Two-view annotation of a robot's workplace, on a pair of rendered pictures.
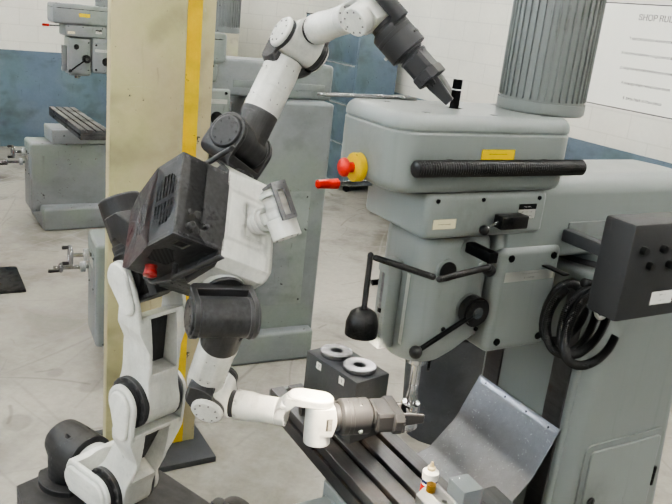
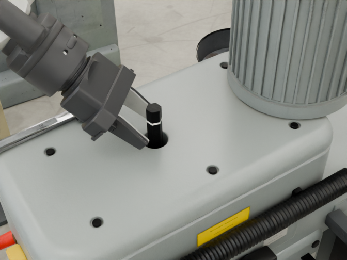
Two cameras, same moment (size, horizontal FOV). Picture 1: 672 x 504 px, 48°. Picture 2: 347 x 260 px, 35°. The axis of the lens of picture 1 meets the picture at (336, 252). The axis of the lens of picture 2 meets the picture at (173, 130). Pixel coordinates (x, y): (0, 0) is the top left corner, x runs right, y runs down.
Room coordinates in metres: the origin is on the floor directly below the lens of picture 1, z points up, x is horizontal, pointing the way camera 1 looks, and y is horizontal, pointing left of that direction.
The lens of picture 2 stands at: (1.10, -0.24, 2.45)
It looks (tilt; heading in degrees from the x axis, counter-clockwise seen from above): 44 degrees down; 359
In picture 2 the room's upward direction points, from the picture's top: 1 degrees counter-clockwise
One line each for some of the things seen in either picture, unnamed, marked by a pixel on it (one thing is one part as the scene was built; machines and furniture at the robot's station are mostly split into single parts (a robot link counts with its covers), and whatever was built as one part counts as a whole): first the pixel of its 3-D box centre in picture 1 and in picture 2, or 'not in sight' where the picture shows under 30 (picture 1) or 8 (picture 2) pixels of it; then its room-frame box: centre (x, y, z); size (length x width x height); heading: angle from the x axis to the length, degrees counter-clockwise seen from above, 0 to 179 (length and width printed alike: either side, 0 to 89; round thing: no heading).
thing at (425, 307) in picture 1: (428, 288); not in sight; (1.67, -0.22, 1.47); 0.21 x 0.19 x 0.32; 31
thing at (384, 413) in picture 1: (373, 416); not in sight; (1.64, -0.13, 1.14); 0.13 x 0.12 x 0.10; 18
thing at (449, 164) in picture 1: (502, 167); (232, 241); (1.56, -0.33, 1.79); 0.45 x 0.04 x 0.04; 121
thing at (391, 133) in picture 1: (453, 144); (165, 172); (1.67, -0.23, 1.81); 0.47 x 0.26 x 0.16; 121
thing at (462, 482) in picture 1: (464, 494); not in sight; (1.46, -0.34, 1.07); 0.06 x 0.05 x 0.06; 28
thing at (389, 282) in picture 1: (386, 302); not in sight; (1.61, -0.13, 1.45); 0.04 x 0.04 x 0.21; 31
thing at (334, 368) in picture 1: (344, 389); not in sight; (1.92, -0.06, 1.05); 0.22 x 0.12 x 0.20; 41
